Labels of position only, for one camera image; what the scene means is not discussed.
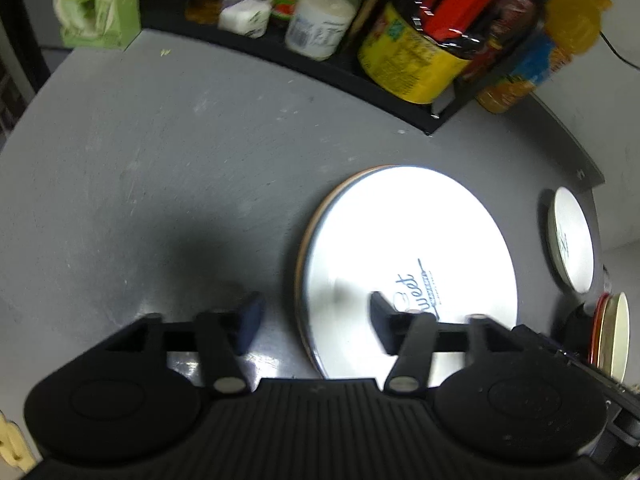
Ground black power cable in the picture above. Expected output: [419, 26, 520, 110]
[597, 30, 640, 71]

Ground red and black bowl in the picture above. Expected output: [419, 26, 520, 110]
[587, 292, 613, 368]

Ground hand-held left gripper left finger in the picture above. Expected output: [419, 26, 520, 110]
[100, 291, 267, 395]

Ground cream plastic object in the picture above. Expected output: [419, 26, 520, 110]
[0, 410, 26, 473]

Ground small white plate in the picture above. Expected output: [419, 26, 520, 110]
[539, 186, 597, 295]

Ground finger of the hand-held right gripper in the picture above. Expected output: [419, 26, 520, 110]
[552, 302, 601, 361]

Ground orange juice bottle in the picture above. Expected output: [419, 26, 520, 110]
[475, 0, 613, 115]

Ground soy sauce bottle yellow label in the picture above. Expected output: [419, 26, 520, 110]
[356, 0, 516, 106]

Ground black shelf rack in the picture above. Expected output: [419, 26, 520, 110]
[135, 0, 593, 136]

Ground large white printed plate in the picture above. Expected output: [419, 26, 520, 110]
[302, 165, 519, 378]

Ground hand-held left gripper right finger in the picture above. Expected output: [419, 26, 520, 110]
[370, 291, 516, 393]

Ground red and cream dishes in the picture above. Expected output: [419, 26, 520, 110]
[597, 291, 632, 383]

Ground green cardboard box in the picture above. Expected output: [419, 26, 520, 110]
[44, 0, 143, 51]

